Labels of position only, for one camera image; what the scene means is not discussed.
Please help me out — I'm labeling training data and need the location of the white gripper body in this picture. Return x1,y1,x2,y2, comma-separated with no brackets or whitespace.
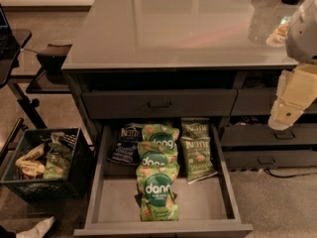
268,63,317,131

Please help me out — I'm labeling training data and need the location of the green Kettle jalapeno chip bag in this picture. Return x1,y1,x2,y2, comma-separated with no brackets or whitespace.
180,137,217,184

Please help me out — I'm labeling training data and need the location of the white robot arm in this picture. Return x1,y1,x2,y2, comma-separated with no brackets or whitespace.
266,0,317,131

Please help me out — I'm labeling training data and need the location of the grey top right drawer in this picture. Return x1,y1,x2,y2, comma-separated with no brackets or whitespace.
231,87,317,117

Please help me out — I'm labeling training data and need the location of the grey middle right drawer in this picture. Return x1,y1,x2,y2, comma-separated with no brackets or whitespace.
221,124,317,147

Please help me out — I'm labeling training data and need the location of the rear green Kettle chip bag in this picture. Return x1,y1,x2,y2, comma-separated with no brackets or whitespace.
181,118,209,139

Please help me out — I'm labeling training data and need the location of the rear green Dang chip bag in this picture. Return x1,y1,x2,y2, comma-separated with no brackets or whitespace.
142,124,179,150

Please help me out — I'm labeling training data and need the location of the green dang chip bag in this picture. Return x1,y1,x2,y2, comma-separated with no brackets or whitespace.
142,124,179,150
138,141,178,166
136,164,179,221

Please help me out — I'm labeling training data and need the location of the open grey middle drawer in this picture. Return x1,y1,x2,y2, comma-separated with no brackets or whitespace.
73,126,253,238

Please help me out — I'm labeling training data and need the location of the grey cabinet with glossy counter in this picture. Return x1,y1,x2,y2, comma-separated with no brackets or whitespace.
60,0,317,171

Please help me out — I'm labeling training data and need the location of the middle green Dang chip bag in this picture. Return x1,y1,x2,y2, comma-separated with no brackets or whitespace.
138,141,178,166

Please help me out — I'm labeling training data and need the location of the front green Dang chip bag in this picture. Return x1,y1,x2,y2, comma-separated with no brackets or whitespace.
136,164,179,221

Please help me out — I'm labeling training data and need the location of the dark blue Kettle chip bag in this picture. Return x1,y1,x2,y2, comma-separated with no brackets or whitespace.
108,123,143,166

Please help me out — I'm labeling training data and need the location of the grey top left drawer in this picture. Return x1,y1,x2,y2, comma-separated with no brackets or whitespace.
81,89,237,119

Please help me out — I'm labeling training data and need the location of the green chip bag in crate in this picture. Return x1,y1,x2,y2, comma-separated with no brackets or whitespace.
44,143,72,179

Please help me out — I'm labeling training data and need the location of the yellow chip bag in crate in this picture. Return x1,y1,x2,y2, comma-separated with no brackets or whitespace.
15,143,46,178

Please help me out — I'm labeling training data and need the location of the dark small side table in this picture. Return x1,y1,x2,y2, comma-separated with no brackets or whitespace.
27,44,71,94

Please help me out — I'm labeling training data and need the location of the black plastic crate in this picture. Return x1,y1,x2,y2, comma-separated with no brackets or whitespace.
1,128,93,202

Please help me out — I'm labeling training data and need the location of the black desk with stand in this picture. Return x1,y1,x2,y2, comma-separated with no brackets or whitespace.
0,5,46,128

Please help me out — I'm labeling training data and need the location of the black cable on floor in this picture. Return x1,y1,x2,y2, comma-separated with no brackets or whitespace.
264,168,317,179

